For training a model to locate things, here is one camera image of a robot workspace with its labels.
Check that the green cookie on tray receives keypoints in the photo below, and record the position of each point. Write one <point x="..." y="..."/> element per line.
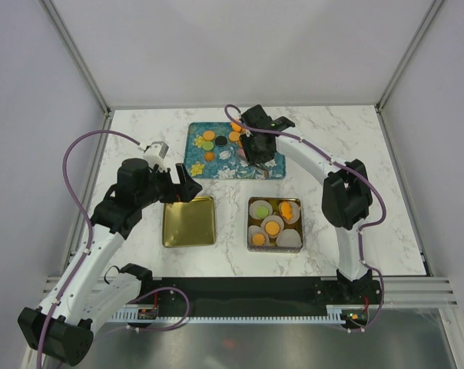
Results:
<point x="208" y="145"/>

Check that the gold tin lid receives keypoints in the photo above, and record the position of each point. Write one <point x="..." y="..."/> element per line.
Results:
<point x="189" y="224"/>

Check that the white paper cupcake liner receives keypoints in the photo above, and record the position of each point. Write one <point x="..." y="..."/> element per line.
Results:
<point x="256" y="204"/>

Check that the pink sandwich cookie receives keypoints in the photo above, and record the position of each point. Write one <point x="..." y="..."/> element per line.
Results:
<point x="240" y="154"/>

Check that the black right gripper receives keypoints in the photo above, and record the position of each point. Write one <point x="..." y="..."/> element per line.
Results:
<point x="251" y="157"/>

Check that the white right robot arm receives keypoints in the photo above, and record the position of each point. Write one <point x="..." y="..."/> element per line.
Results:
<point x="346" y="196"/>

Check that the orange fish cookie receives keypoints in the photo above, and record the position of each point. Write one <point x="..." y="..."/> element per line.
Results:
<point x="286" y="211"/>
<point x="235" y="126"/>

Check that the orange ridged cookie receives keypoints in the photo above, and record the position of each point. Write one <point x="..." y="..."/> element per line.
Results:
<point x="209" y="156"/>

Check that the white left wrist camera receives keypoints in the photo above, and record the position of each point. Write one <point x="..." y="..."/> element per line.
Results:
<point x="155" y="154"/>

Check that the green sandwich cookie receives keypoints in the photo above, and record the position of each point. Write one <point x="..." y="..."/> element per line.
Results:
<point x="262" y="212"/>

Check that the square cookie tin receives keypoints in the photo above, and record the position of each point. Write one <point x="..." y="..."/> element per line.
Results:
<point x="272" y="248"/>

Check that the black sandwich cookie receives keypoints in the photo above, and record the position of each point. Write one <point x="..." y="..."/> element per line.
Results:
<point x="220" y="141"/>

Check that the teal floral tray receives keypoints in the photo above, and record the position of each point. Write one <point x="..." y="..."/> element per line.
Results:
<point x="225" y="165"/>

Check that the orange fish cookie top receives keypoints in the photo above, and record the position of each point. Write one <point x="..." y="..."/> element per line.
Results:
<point x="235" y="126"/>

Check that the silver metal tongs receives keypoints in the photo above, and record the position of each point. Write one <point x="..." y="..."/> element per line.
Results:
<point x="258" y="171"/>

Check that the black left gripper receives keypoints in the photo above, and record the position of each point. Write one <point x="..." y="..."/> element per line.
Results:
<point x="188" y="188"/>

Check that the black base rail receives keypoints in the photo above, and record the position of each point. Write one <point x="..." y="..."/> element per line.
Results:
<point x="257" y="298"/>

